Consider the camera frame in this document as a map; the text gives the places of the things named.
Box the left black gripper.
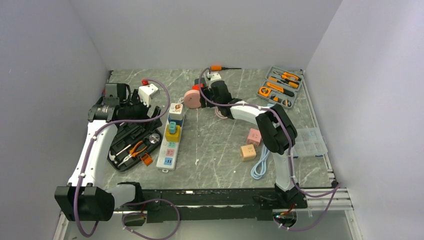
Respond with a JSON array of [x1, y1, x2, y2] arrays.
[[120, 89, 162, 132]]

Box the pink cable with plug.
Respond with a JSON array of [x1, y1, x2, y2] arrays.
[[214, 107, 229, 121]]

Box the black tool case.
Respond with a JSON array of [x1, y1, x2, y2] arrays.
[[106, 119, 162, 172]]

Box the pink cube adapter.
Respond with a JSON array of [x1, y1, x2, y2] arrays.
[[246, 128, 262, 148]]

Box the grey tool case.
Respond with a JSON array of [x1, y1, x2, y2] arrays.
[[256, 66, 304, 109]]

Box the tan wooden cube adapter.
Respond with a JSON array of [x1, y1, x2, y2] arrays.
[[240, 144, 257, 162]]

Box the white power strip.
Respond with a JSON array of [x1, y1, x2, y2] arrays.
[[156, 120, 184, 173]]

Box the clear plastic screw box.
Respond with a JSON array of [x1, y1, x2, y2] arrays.
[[293, 127, 328, 157]]

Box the red cube adapter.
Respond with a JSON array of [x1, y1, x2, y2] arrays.
[[192, 83, 204, 91]]

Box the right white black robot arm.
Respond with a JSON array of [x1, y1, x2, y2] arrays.
[[199, 80, 300, 208]]

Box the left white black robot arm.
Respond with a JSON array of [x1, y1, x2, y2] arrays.
[[54, 83, 163, 222]]

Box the teal small plug adapter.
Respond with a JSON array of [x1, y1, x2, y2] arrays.
[[168, 122, 177, 135]]

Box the dark green cube adapter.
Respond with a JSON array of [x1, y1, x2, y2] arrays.
[[194, 77, 207, 87]]

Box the yellow tape measure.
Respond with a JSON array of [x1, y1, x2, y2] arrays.
[[258, 86, 271, 98]]

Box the dark blue cube adapter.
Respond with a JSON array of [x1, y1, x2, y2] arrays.
[[167, 118, 184, 127]]

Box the yellow cube adapter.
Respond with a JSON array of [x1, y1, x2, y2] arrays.
[[165, 124, 181, 143]]

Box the black electrical tape roll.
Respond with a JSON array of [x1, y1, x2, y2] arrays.
[[281, 99, 292, 108]]

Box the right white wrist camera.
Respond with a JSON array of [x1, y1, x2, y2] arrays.
[[206, 72, 222, 82]]

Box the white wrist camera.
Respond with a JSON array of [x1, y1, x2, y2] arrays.
[[206, 72, 222, 82], [138, 78, 160, 107]]

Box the orange handled screwdriver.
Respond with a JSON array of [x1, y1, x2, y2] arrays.
[[210, 65, 242, 72]]

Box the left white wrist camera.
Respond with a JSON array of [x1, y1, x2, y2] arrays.
[[138, 78, 160, 107]]

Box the orange handled pliers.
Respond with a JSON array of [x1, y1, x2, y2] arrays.
[[118, 140, 148, 167]]

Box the light blue coiled cable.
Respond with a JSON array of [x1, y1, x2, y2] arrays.
[[250, 145, 271, 181]]

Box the black aluminium base frame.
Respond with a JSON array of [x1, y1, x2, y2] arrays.
[[60, 187, 355, 223]]

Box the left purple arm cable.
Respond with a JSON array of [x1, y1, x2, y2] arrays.
[[72, 78, 181, 240]]

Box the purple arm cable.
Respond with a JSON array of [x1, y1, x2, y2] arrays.
[[72, 78, 181, 240], [198, 67, 342, 233]]

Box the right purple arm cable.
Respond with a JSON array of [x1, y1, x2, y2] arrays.
[[198, 67, 342, 233]]

